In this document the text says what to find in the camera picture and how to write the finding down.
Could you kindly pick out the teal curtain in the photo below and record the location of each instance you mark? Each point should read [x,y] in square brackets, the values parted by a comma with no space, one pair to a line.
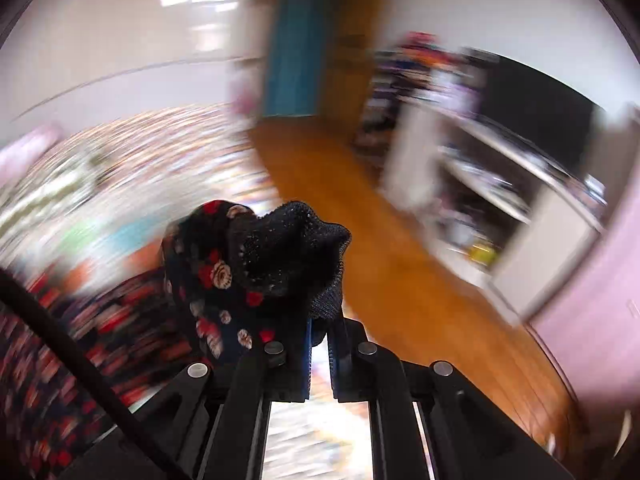
[296,58]

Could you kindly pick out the black television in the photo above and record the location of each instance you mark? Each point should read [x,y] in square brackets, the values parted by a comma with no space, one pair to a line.
[533,109]

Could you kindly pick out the white quilted patchwork bedspread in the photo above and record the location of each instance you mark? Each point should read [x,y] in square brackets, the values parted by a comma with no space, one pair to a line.
[93,209]

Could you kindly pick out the pink floral comforter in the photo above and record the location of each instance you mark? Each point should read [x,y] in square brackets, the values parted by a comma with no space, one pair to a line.
[17,157]

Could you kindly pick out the white tv cabinet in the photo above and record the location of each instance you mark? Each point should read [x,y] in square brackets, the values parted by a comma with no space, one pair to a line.
[487,211]

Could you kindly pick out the cluttered storage shelf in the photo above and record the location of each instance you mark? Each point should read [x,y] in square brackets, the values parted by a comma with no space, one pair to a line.
[416,68]

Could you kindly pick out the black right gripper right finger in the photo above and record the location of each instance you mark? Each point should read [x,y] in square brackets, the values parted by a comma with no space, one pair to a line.
[429,422]

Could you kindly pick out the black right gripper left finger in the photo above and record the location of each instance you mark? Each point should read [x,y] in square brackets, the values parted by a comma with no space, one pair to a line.
[204,424]

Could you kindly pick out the black floral skirt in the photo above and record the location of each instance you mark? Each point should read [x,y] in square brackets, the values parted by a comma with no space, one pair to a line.
[228,281]

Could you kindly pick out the wooden door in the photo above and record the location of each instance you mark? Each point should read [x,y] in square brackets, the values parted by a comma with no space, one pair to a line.
[349,61]

